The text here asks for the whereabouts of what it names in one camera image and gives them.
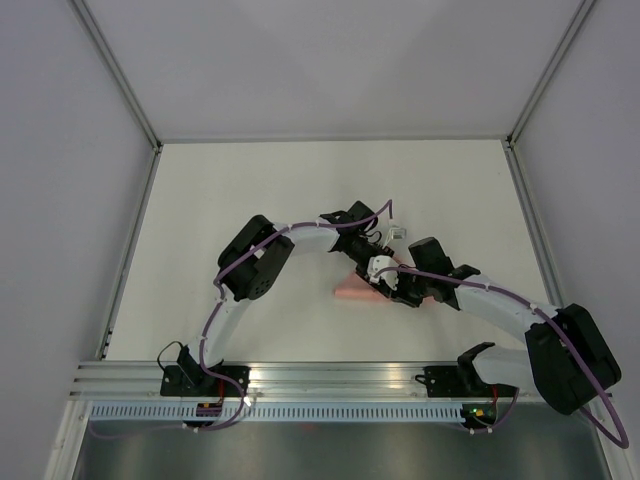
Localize frame rail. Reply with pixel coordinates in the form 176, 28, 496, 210
92, 144, 164, 361
501, 137, 569, 307

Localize white slotted cable duct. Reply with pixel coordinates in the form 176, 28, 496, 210
90, 401, 463, 423

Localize left side frame rail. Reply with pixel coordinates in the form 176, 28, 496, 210
92, 144, 164, 361

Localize aluminium frame post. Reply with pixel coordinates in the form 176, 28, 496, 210
503, 0, 599, 150
68, 0, 162, 153

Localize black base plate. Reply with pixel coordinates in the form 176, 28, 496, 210
160, 364, 251, 398
414, 365, 516, 399

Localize right side frame rail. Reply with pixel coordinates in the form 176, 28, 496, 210
501, 137, 569, 307

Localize purple cable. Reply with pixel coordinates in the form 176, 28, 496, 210
199, 198, 395, 431
374, 267, 630, 449

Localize right aluminium frame post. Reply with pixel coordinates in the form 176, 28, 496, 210
503, 0, 599, 150

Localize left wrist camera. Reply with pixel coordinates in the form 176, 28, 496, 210
385, 225, 407, 243

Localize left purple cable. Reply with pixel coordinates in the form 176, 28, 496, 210
199, 198, 395, 431

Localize pink satin napkin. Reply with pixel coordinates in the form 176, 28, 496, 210
334, 255, 425, 308

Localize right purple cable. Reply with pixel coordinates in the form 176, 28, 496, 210
374, 267, 630, 449

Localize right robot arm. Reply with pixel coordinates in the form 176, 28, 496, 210
367, 237, 622, 415

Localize left aluminium frame post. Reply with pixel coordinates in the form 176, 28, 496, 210
68, 0, 162, 153

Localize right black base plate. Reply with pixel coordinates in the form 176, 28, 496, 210
414, 365, 516, 399

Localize back aluminium frame bar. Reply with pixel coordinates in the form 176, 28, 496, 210
158, 133, 509, 145

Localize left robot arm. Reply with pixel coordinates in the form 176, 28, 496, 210
177, 201, 397, 396

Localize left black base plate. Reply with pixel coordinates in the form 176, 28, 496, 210
160, 364, 251, 398

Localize front aluminium rail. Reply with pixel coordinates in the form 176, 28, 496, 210
69, 360, 614, 402

